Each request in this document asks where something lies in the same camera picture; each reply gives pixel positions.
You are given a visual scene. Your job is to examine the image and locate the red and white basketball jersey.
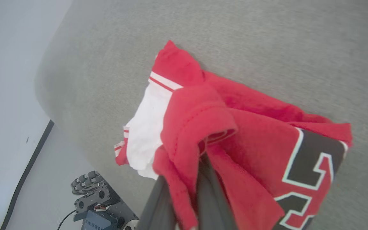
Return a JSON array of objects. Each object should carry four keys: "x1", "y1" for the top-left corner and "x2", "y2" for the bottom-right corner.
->
[{"x1": 114, "y1": 40, "x2": 353, "y2": 230}]

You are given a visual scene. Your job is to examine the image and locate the thin black base cable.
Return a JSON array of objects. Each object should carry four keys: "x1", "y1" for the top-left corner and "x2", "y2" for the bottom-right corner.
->
[{"x1": 57, "y1": 209, "x2": 76, "y2": 230}]

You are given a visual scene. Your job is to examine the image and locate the grey fabric sofa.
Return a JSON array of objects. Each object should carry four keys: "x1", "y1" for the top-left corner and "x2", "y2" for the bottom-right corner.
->
[{"x1": 34, "y1": 0, "x2": 368, "y2": 230}]

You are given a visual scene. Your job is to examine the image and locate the mecanum wheel with rollers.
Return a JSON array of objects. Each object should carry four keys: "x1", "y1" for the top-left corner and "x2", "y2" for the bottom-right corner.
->
[{"x1": 71, "y1": 171, "x2": 105, "y2": 196}]

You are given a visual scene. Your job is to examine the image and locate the blue-grey box on base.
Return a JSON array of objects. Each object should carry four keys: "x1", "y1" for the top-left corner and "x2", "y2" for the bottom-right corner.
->
[{"x1": 82, "y1": 210, "x2": 119, "y2": 230}]

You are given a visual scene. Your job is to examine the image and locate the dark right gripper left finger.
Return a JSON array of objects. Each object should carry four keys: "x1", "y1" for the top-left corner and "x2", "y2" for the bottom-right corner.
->
[{"x1": 136, "y1": 175, "x2": 177, "y2": 230}]

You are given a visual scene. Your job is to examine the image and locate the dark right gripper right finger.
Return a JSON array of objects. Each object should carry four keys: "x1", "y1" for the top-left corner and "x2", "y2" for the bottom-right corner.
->
[{"x1": 196, "y1": 153, "x2": 239, "y2": 230}]

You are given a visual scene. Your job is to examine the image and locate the black baseboard strip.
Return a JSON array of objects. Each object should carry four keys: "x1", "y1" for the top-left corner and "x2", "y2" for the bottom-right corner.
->
[{"x1": 0, "y1": 120, "x2": 55, "y2": 230}]

